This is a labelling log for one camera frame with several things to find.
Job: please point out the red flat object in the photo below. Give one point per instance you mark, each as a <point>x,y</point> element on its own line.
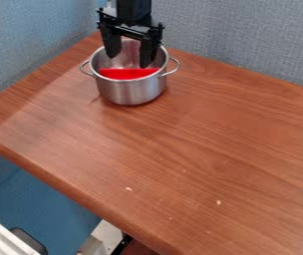
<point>129,73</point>

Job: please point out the black box on floor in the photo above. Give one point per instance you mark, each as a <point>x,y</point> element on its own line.
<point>27,238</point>

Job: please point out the silver metal pot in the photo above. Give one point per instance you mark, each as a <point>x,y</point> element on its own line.
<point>138,91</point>

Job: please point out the white table leg bracket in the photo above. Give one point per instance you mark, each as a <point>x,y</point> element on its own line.
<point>103,240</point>

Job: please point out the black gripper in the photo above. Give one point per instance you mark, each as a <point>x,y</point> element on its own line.
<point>129,18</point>

